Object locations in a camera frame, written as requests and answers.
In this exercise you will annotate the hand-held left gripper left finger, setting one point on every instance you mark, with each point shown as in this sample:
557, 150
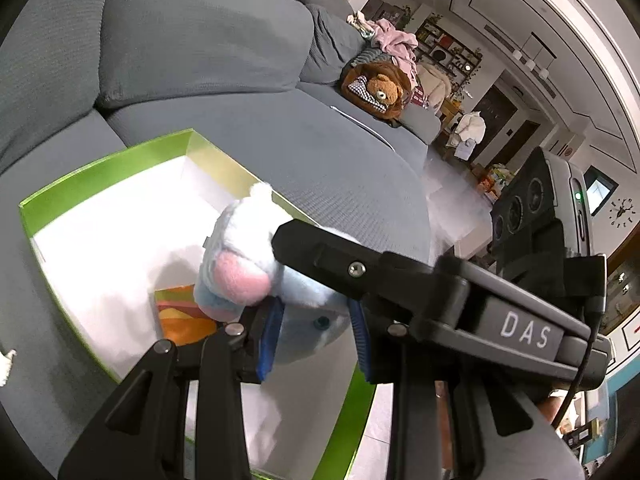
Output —
266, 347

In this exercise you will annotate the blue and white plush toy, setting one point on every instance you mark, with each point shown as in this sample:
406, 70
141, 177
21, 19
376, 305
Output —
245, 240

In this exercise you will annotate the white jacket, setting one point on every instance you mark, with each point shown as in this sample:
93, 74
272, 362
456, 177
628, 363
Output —
434, 85

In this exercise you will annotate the grey sofa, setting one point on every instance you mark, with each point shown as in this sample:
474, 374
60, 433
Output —
200, 35

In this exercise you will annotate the orange patterned card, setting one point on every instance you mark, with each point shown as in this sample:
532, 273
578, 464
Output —
180, 317

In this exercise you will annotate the black wall clock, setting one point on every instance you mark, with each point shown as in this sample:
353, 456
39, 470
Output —
620, 212

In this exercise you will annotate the wall shelf with ornaments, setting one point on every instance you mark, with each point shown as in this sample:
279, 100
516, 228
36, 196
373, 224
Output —
447, 45

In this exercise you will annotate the white fluffy cloth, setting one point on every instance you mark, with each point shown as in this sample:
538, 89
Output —
5, 367

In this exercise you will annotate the pink clothes pile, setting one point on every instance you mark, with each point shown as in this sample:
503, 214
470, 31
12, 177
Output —
397, 42

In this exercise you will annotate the brown bag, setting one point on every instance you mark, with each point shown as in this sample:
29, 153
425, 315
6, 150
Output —
395, 72

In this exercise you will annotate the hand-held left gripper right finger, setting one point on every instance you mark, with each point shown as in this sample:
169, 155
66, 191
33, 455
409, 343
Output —
361, 347

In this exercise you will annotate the white hanging cloth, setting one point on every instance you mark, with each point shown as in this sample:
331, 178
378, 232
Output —
471, 129

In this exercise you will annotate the brown teddy bear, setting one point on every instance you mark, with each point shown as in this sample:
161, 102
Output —
384, 90

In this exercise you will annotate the pendant lamps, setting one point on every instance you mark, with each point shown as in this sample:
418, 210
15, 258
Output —
531, 62

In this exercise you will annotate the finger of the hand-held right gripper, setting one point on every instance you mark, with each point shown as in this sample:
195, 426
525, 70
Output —
340, 260

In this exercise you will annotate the green cardboard box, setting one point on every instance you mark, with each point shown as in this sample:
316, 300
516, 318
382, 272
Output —
100, 240

